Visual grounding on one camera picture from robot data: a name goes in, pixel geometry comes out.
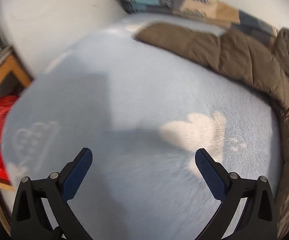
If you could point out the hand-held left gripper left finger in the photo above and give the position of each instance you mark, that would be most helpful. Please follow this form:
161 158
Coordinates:
76 173

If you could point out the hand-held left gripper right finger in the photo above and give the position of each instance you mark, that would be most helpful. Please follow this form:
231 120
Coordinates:
210 176

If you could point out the brown quilted jacket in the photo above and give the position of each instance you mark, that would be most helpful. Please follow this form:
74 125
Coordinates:
247 55

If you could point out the light blue cloud-print bed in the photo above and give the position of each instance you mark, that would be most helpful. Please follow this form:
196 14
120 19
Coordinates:
134 92

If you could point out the wooden shelf frame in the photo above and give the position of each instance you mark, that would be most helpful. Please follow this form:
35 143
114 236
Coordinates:
12 66

